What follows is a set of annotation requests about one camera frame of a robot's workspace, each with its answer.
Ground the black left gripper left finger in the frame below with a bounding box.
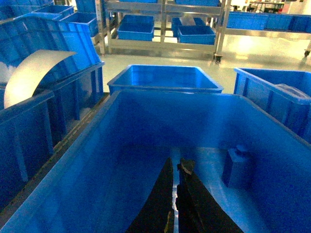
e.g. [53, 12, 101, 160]
[126, 158, 174, 233]

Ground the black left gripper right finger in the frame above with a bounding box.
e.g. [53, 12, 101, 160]
[176, 158, 242, 233]

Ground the blue bottle-shaped block part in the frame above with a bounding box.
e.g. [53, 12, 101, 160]
[222, 145, 255, 189]

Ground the blue bin behind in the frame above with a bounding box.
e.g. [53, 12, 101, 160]
[107, 64, 224, 94]

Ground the blue bin right side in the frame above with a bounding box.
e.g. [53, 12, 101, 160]
[234, 68, 311, 142]

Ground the blue bin left side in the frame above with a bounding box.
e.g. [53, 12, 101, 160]
[0, 17, 104, 208]

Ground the far steel rack with bins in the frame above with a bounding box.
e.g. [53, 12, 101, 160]
[99, 0, 229, 64]

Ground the curved grey sheet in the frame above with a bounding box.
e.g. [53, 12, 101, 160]
[4, 50, 76, 109]

